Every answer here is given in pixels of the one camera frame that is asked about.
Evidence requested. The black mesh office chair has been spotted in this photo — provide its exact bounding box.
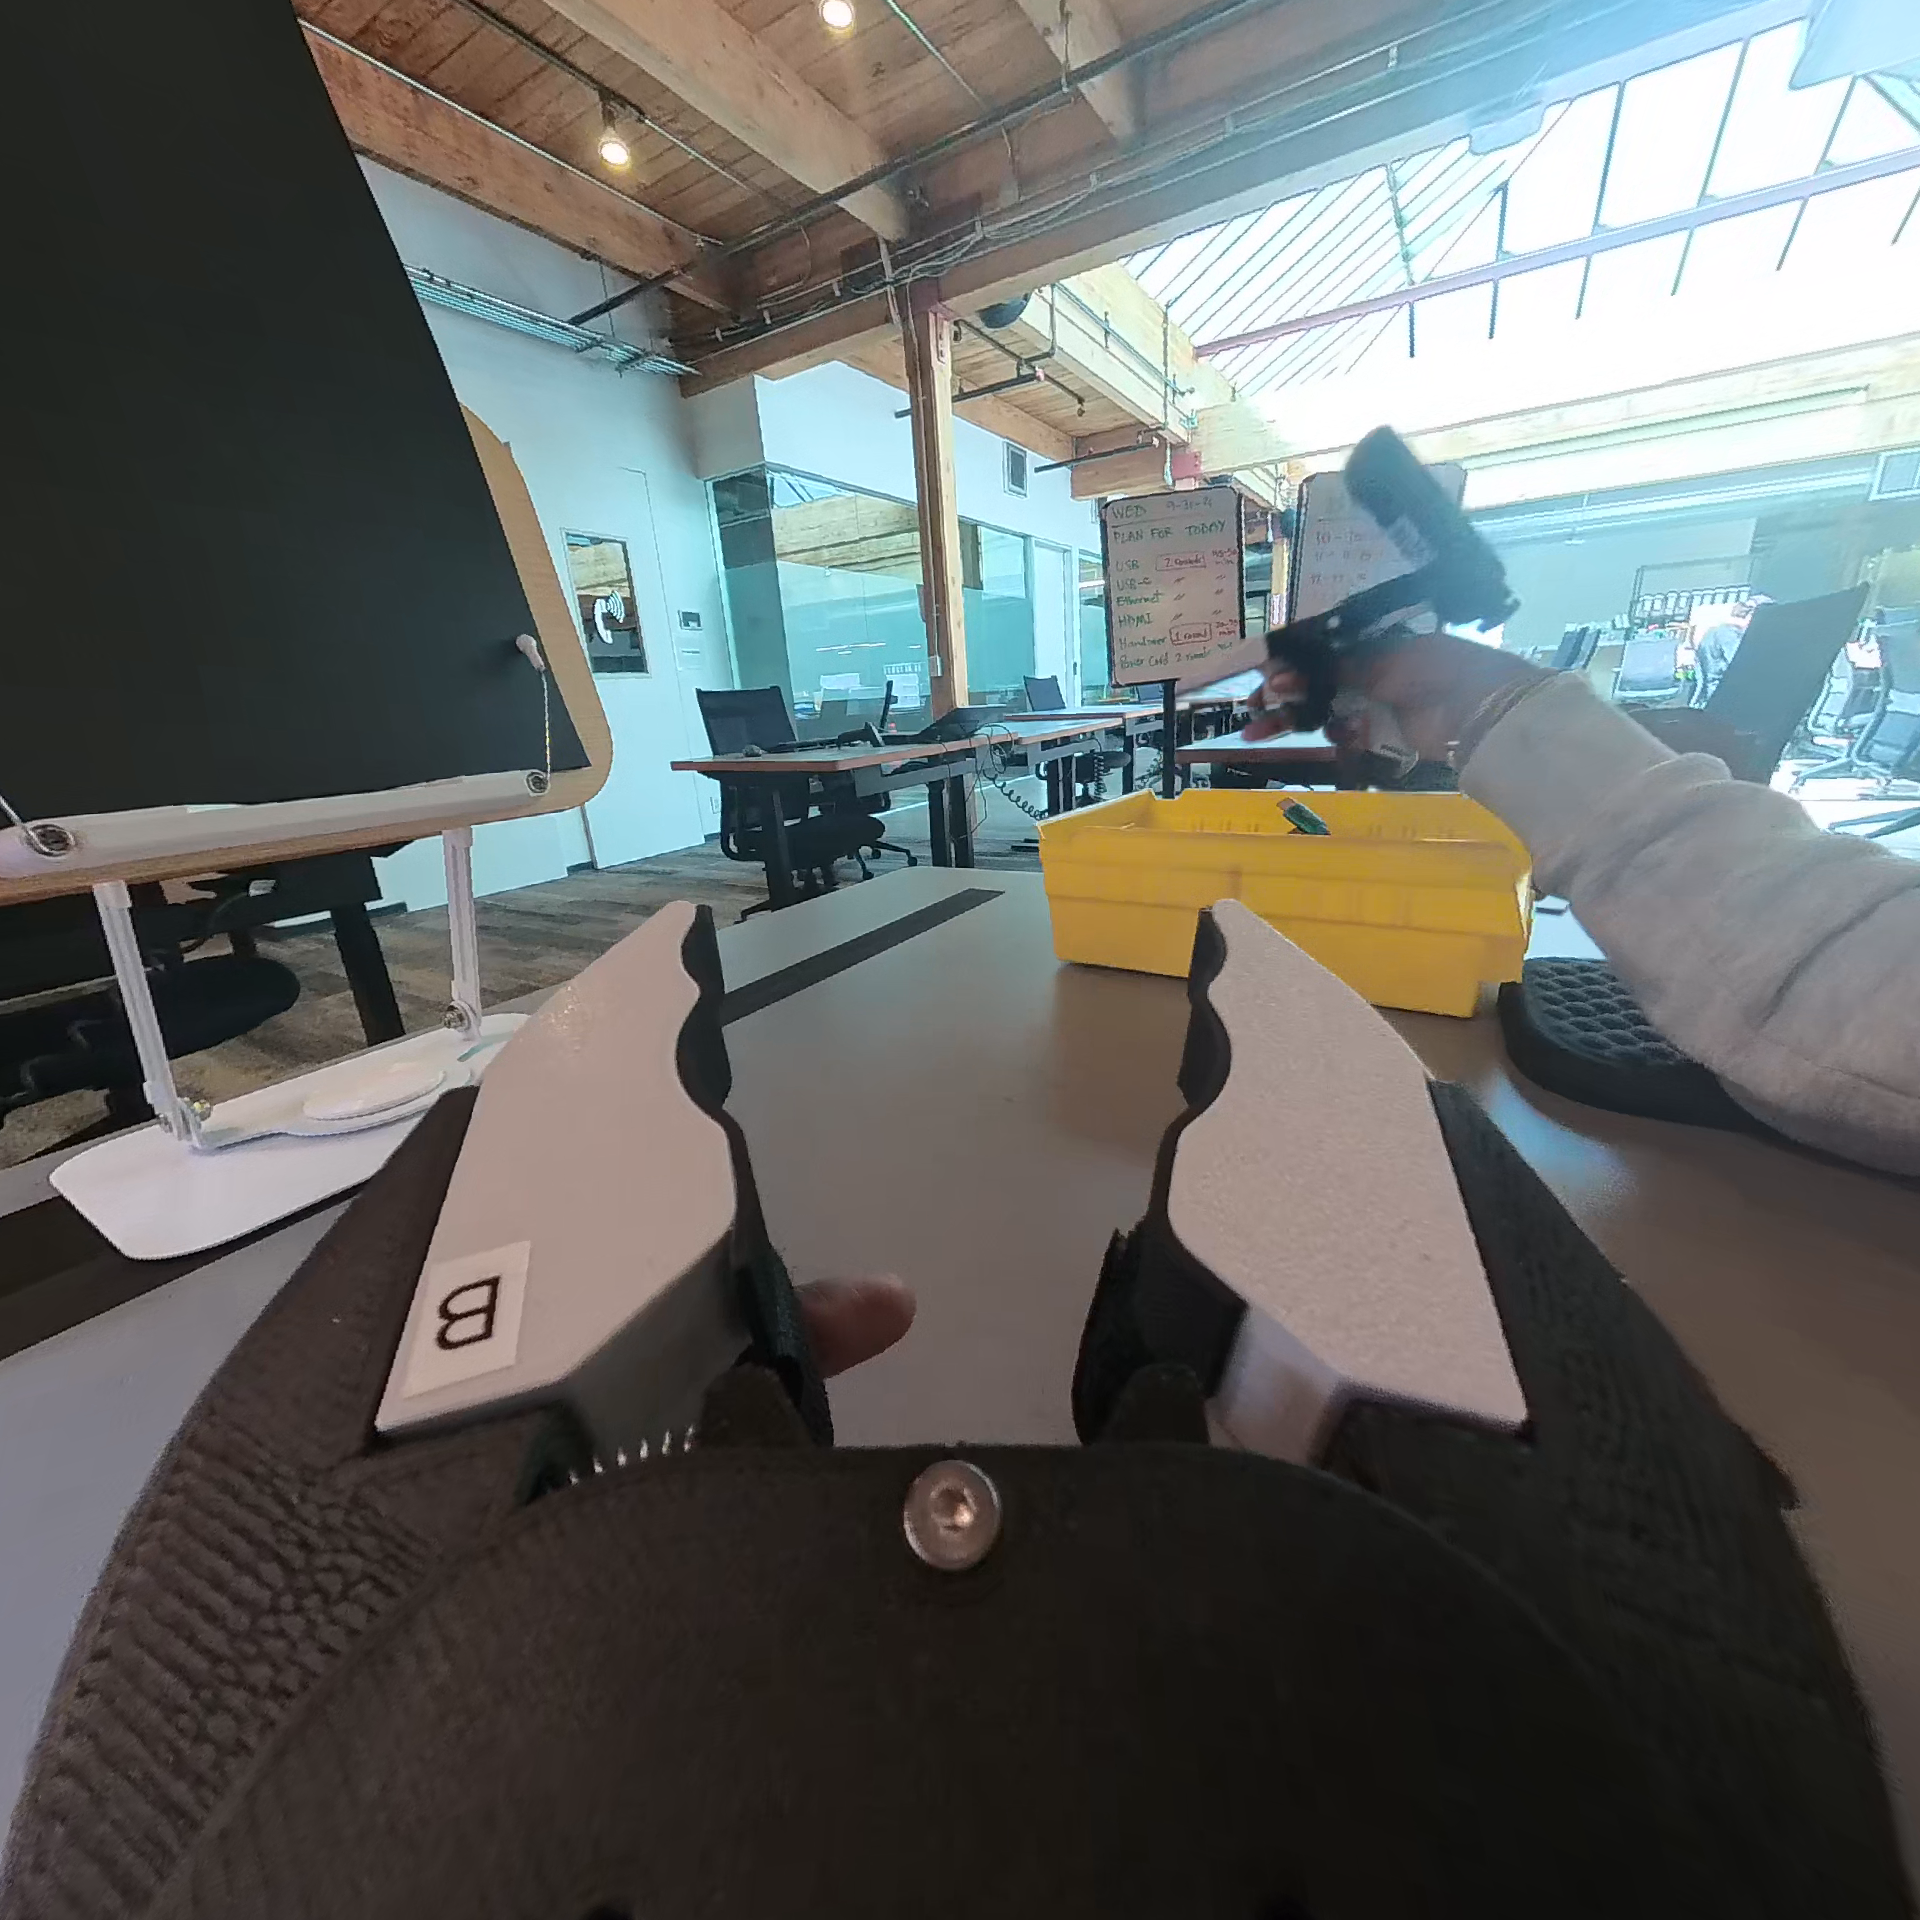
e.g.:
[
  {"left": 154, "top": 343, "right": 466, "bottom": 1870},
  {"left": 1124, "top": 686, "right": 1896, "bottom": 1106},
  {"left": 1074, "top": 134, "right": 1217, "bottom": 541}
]
[{"left": 695, "top": 686, "right": 921, "bottom": 905}]

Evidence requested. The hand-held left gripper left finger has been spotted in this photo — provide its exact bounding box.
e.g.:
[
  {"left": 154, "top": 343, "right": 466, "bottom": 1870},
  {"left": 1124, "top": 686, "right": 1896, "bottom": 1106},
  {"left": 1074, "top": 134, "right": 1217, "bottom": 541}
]
[{"left": 374, "top": 901, "right": 835, "bottom": 1454}]

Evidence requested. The black honeycomb mat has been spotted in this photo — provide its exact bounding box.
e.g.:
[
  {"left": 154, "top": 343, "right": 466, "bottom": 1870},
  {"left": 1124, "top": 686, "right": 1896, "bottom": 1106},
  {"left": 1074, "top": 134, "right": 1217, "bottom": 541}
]
[{"left": 1497, "top": 958, "right": 1808, "bottom": 1136}]

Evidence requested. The wooden support post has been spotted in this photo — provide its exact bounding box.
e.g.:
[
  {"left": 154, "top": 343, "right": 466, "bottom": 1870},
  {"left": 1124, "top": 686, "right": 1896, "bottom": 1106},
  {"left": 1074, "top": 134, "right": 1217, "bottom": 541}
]
[{"left": 896, "top": 281, "right": 972, "bottom": 720}]

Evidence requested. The wood-edged office desk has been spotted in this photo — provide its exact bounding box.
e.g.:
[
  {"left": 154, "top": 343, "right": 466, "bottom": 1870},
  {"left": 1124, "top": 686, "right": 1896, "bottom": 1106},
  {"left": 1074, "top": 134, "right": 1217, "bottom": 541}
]
[{"left": 670, "top": 717, "right": 1129, "bottom": 921}]

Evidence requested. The person's right forearm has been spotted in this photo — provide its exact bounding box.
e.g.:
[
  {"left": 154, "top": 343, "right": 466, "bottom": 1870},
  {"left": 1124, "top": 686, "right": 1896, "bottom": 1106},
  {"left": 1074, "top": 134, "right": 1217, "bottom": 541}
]
[{"left": 1448, "top": 668, "right": 1920, "bottom": 1181}]

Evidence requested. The metal bracelet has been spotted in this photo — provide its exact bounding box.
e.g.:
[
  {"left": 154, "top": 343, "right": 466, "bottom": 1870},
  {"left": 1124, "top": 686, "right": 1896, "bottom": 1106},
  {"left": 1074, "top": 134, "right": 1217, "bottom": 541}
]
[{"left": 1446, "top": 669, "right": 1567, "bottom": 770}]

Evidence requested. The yellow plastic bin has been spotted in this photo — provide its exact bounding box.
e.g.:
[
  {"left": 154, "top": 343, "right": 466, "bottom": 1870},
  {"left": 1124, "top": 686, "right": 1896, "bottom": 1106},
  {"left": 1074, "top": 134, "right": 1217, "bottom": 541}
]
[{"left": 1035, "top": 786, "right": 1538, "bottom": 1022}]

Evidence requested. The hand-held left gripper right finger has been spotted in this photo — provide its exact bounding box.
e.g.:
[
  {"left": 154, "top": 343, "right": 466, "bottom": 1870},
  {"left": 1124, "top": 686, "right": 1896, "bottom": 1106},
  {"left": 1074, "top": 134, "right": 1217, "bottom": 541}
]
[{"left": 1071, "top": 901, "right": 1532, "bottom": 1470}]

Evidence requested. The person's left hand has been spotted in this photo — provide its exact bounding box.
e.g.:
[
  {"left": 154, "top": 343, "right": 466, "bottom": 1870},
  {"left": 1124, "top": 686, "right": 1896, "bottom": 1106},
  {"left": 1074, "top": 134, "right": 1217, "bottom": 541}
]
[{"left": 796, "top": 1276, "right": 921, "bottom": 1383}]

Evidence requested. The black board on white stand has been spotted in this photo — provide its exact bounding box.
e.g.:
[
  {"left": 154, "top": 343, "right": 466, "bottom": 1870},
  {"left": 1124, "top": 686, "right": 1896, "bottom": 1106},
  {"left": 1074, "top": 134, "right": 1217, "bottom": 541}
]
[{"left": 0, "top": 0, "right": 618, "bottom": 1263}]

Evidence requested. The person's right hand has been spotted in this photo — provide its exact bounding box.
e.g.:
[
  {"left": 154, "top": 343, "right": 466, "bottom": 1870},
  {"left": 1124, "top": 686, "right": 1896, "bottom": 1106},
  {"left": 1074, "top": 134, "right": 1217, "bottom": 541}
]
[{"left": 1242, "top": 630, "right": 1502, "bottom": 793}]

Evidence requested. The whiteboard on stand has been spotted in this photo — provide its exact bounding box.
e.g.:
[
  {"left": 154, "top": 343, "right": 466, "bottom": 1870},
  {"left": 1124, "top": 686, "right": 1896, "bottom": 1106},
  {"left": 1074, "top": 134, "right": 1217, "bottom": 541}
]
[
  {"left": 1097, "top": 481, "right": 1251, "bottom": 800},
  {"left": 1284, "top": 468, "right": 1471, "bottom": 640}
]

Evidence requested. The framed wall picture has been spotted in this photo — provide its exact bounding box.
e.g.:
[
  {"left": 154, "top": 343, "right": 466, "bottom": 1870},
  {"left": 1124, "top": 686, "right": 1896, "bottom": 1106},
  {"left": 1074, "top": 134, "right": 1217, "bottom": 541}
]
[{"left": 561, "top": 527, "right": 652, "bottom": 681}]

